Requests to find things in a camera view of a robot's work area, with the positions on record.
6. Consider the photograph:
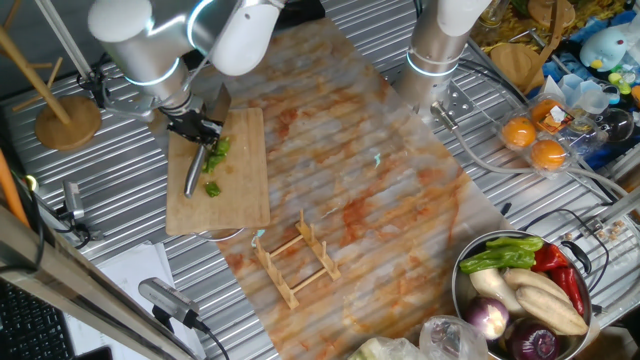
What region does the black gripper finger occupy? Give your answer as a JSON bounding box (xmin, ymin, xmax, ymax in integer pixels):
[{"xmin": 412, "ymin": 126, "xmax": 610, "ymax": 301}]
[
  {"xmin": 202, "ymin": 118, "xmax": 225, "ymax": 146},
  {"xmin": 179, "ymin": 132, "xmax": 209, "ymax": 148}
]

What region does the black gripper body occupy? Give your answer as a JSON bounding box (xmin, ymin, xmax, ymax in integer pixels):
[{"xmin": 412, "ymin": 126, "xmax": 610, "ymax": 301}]
[{"xmin": 167, "ymin": 107, "xmax": 211, "ymax": 141}]

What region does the steel kitchen knife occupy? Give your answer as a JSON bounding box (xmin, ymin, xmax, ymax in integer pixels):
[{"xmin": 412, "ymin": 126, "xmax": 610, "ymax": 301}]
[{"xmin": 183, "ymin": 83, "xmax": 232, "ymax": 199}]

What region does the bamboo cutting board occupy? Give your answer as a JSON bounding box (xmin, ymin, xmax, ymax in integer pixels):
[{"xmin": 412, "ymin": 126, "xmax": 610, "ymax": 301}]
[{"xmin": 164, "ymin": 107, "xmax": 272, "ymax": 244}]

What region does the wooden mug tree stand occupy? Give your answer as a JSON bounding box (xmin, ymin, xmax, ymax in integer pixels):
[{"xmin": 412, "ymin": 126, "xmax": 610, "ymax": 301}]
[{"xmin": 0, "ymin": 0, "xmax": 104, "ymax": 152}]

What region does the white paper sheet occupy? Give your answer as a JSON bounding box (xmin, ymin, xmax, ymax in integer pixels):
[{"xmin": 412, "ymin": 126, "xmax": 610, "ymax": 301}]
[{"xmin": 64, "ymin": 242, "xmax": 207, "ymax": 360}]

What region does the wooden dish rack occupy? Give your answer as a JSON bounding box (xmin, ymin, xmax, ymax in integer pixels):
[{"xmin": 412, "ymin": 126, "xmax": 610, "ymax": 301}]
[{"xmin": 253, "ymin": 208, "xmax": 343, "ymax": 311}]

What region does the orange tube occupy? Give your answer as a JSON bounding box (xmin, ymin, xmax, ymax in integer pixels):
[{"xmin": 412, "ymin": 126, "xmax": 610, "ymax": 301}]
[{"xmin": 0, "ymin": 149, "xmax": 31, "ymax": 229}]

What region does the black keyboard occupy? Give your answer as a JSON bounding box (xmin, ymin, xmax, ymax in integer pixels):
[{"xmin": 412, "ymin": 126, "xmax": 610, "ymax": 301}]
[{"xmin": 0, "ymin": 279, "xmax": 76, "ymax": 360}]

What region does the plastic bag with cabbage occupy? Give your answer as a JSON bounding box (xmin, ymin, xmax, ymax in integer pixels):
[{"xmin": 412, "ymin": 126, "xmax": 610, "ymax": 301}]
[{"xmin": 347, "ymin": 335, "xmax": 426, "ymax": 360}]

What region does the stainless steel pot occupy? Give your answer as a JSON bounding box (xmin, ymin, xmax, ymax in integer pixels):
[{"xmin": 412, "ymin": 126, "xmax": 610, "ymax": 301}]
[{"xmin": 451, "ymin": 229, "xmax": 597, "ymax": 360}]

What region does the wooden stand with round base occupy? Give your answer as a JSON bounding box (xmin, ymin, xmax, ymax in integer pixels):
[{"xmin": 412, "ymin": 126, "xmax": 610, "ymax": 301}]
[{"xmin": 489, "ymin": 0, "xmax": 569, "ymax": 95}]

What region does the long green pepper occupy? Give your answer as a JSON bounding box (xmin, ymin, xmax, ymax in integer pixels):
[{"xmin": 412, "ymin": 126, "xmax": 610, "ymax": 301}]
[{"xmin": 458, "ymin": 247, "xmax": 537, "ymax": 275}]

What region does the clear plastic bag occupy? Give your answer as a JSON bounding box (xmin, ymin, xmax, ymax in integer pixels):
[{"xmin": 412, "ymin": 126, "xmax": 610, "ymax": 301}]
[{"xmin": 419, "ymin": 314, "xmax": 491, "ymax": 360}]

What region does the white radish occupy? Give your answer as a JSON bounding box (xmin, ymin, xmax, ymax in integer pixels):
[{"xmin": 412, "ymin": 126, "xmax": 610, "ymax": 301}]
[{"xmin": 469, "ymin": 268, "xmax": 524, "ymax": 317}]

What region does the short green pepper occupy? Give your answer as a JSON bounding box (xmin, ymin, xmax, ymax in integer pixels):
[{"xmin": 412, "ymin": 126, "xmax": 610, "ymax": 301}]
[{"xmin": 485, "ymin": 235, "xmax": 545, "ymax": 253}]

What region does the orange fruit with label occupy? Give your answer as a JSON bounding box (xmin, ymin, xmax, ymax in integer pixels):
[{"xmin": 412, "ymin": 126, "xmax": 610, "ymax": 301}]
[{"xmin": 530, "ymin": 98, "xmax": 574, "ymax": 135}]

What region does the pale purple onion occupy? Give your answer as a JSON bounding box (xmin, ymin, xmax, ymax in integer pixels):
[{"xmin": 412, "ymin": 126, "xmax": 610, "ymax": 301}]
[{"xmin": 464, "ymin": 296, "xmax": 511, "ymax": 342}]

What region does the round wooden disc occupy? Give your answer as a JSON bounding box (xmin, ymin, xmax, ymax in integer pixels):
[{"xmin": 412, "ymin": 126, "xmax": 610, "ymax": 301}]
[{"xmin": 527, "ymin": 0, "xmax": 576, "ymax": 29}]

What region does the beige sweet potato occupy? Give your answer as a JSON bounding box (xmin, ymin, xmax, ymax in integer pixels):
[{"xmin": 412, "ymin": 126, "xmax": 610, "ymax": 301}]
[
  {"xmin": 502, "ymin": 268, "xmax": 571, "ymax": 304},
  {"xmin": 514, "ymin": 285, "xmax": 589, "ymax": 337}
]

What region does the wide red pepper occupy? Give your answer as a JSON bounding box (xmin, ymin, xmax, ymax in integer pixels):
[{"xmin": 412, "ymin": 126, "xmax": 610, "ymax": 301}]
[{"xmin": 530, "ymin": 243, "xmax": 569, "ymax": 274}]

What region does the clear plastic fruit container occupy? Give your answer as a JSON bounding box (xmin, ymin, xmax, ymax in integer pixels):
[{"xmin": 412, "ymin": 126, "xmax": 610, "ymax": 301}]
[{"xmin": 493, "ymin": 92, "xmax": 609, "ymax": 180}]

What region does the clear plastic cup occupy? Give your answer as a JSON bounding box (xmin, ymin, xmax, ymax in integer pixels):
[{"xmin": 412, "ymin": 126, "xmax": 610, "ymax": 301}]
[{"xmin": 558, "ymin": 73, "xmax": 612, "ymax": 115}]

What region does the dark red onion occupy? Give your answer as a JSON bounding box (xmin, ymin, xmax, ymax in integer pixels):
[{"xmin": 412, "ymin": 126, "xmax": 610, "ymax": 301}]
[{"xmin": 507, "ymin": 319, "xmax": 561, "ymax": 360}]

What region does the long red pepper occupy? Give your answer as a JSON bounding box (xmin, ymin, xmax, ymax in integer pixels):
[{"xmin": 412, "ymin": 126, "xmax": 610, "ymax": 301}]
[{"xmin": 549, "ymin": 266, "xmax": 586, "ymax": 317}]

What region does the blue plush toy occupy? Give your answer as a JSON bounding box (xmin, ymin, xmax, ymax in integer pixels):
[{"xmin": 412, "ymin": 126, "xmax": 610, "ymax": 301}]
[{"xmin": 579, "ymin": 27, "xmax": 629, "ymax": 74}]

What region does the round glass bowl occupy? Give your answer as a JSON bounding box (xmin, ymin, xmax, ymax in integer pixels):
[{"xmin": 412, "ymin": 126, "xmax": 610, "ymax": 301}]
[{"xmin": 597, "ymin": 107, "xmax": 636, "ymax": 144}]

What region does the green yellow toy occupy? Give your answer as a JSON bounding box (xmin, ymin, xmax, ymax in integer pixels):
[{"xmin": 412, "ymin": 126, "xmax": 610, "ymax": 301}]
[{"xmin": 606, "ymin": 69, "xmax": 634, "ymax": 96}]

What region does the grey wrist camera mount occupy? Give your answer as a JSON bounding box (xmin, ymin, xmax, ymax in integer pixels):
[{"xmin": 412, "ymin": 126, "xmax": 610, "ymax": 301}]
[{"xmin": 102, "ymin": 92, "xmax": 161, "ymax": 124}]

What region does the small grey mounted camera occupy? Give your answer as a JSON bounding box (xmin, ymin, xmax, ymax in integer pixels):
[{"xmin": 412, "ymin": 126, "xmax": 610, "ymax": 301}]
[{"xmin": 53, "ymin": 179, "xmax": 105, "ymax": 245}]

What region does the silver pole with black ring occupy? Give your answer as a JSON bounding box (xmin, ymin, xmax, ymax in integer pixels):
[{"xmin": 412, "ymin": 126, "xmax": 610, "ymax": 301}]
[{"xmin": 33, "ymin": 0, "xmax": 107, "ymax": 100}]

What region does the grey camera with black cable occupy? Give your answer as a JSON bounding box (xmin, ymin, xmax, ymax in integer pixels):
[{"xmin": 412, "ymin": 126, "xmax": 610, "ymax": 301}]
[{"xmin": 138, "ymin": 277, "xmax": 231, "ymax": 360}]

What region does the aluminium frame beam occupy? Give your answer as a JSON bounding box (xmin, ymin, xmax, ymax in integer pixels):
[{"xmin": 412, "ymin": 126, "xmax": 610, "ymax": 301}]
[{"xmin": 0, "ymin": 205, "xmax": 197, "ymax": 360}]

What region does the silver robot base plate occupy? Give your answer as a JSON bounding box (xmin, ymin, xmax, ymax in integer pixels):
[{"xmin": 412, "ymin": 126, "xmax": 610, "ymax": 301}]
[{"xmin": 414, "ymin": 82, "xmax": 475, "ymax": 126}]

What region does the grey hose with metal connector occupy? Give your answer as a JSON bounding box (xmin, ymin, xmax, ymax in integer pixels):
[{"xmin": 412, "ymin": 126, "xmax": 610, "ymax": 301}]
[{"xmin": 430, "ymin": 101, "xmax": 629, "ymax": 197}]

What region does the black base cable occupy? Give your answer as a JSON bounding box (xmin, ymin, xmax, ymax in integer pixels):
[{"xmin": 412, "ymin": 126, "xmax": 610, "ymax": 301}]
[{"xmin": 457, "ymin": 58, "xmax": 531, "ymax": 107}]

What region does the black cable near pot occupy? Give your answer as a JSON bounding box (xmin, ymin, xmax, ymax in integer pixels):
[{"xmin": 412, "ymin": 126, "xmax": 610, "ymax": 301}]
[{"xmin": 519, "ymin": 207, "xmax": 612, "ymax": 294}]

